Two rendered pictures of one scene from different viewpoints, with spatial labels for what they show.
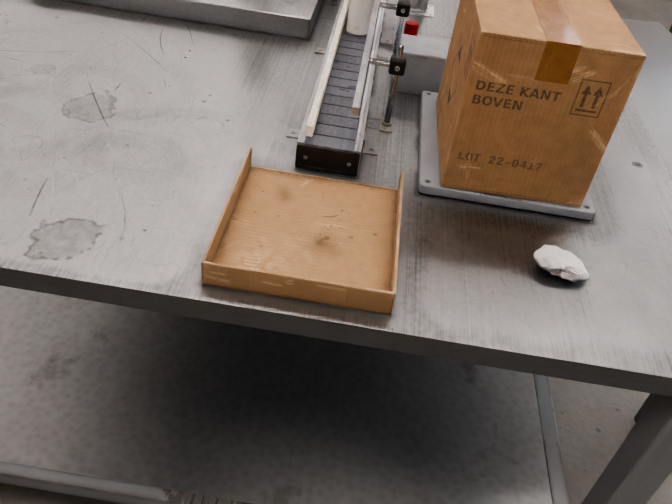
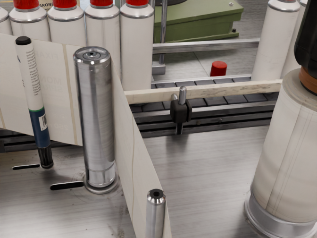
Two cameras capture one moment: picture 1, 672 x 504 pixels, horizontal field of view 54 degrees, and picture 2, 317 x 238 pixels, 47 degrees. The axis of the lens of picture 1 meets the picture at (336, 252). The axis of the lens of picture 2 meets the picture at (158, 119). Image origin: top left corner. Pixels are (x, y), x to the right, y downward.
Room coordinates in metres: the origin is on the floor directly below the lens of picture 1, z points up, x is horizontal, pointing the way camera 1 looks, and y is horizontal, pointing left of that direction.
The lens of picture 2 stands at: (1.95, 0.55, 1.24)
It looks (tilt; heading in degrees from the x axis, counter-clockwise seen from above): 37 degrees down; 255
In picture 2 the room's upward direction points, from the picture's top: 3 degrees clockwise
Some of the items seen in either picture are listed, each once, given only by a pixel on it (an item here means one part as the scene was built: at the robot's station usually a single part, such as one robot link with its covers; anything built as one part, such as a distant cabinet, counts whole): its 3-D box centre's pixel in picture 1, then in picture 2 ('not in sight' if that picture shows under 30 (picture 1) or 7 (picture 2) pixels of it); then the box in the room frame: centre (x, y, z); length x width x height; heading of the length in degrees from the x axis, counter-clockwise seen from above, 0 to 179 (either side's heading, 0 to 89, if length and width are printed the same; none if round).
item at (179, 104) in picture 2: not in sight; (180, 118); (1.80, 0.11, 0.89); 0.03 x 0.03 x 0.12; 89
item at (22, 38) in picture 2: not in sight; (36, 109); (2.00, 0.17, 0.97); 0.02 x 0.02 x 0.19
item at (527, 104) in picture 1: (523, 84); not in sight; (1.10, -0.28, 0.99); 0.30 x 0.24 x 0.27; 0
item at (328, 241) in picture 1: (312, 222); not in sight; (0.80, 0.04, 0.85); 0.30 x 0.26 x 0.04; 179
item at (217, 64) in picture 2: (411, 28); (218, 70); (1.64, -0.10, 0.85); 0.03 x 0.03 x 0.03
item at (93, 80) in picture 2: not in sight; (96, 125); (1.93, 0.21, 0.97); 0.05 x 0.05 x 0.19
